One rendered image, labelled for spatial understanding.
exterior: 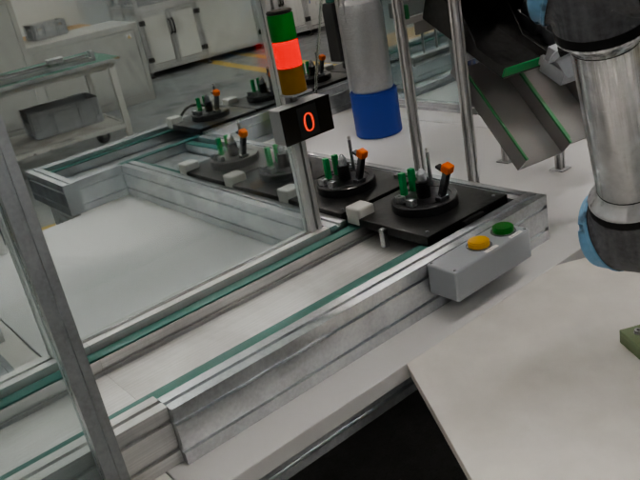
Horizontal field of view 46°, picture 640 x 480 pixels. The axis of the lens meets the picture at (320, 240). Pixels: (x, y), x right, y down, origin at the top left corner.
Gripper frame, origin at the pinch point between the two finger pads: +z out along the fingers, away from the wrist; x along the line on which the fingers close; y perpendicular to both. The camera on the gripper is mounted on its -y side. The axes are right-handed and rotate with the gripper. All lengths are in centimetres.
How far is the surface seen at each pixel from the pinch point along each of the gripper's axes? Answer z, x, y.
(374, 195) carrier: 35.3, -31.8, 12.4
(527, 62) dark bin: 9.4, -0.7, -1.7
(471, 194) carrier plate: 18.9, -18.7, 19.8
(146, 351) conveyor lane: 22, -93, 23
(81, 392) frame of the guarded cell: -15, -106, 22
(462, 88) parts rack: 20.9, -9.7, -2.3
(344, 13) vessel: 91, 10, -44
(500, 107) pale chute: 22.7, -0.7, 4.3
